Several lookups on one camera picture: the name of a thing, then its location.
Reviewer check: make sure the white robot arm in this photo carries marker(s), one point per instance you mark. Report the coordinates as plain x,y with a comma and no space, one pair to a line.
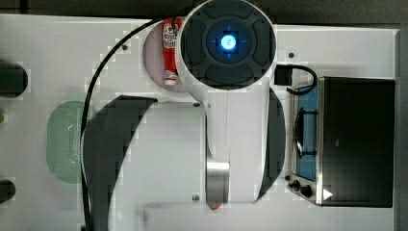
226,57

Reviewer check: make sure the black toaster oven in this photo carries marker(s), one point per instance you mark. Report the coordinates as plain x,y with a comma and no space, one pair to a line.
343,142

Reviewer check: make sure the round grey plate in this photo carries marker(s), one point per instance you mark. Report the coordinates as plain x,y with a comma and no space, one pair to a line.
153,60

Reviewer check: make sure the red ketchup bottle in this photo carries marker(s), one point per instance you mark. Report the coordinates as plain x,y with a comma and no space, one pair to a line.
170,29

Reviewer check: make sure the green perforated basket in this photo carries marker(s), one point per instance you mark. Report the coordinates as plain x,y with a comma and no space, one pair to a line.
63,149

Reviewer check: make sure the black cylinder on table edge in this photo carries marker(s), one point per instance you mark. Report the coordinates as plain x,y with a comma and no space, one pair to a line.
13,79

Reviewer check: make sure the black object at lower left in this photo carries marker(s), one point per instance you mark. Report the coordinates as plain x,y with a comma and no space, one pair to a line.
7,190

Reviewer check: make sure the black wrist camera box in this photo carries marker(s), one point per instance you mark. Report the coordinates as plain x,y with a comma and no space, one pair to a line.
283,75

